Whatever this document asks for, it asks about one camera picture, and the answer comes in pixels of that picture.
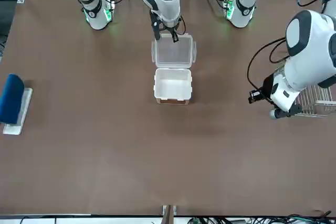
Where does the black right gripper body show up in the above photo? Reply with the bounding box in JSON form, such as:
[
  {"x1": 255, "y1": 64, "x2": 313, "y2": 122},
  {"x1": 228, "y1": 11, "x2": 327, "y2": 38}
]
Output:
[{"x1": 156, "y1": 18, "x2": 183, "y2": 30}]

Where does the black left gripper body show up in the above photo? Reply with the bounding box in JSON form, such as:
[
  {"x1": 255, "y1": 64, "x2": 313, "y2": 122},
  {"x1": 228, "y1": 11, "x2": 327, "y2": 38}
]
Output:
[{"x1": 248, "y1": 73, "x2": 276, "y2": 104}]

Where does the clear plastic box lid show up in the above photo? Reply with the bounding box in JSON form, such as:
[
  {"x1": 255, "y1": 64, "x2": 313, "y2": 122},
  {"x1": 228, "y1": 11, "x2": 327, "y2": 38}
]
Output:
[{"x1": 151, "y1": 33, "x2": 197, "y2": 70}]

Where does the white towel holder tray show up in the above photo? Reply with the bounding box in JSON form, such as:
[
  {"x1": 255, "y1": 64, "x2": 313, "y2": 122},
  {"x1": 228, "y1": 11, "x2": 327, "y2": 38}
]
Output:
[{"x1": 3, "y1": 87, "x2": 34, "y2": 135}]

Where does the white wire rack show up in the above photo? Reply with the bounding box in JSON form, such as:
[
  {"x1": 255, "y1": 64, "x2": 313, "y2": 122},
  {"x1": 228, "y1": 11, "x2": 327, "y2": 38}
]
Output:
[{"x1": 291, "y1": 84, "x2": 334, "y2": 119}]

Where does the grey table edge bracket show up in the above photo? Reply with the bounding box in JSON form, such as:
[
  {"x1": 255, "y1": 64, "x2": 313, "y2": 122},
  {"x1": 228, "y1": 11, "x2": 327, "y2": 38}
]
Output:
[{"x1": 162, "y1": 204, "x2": 178, "y2": 224}]

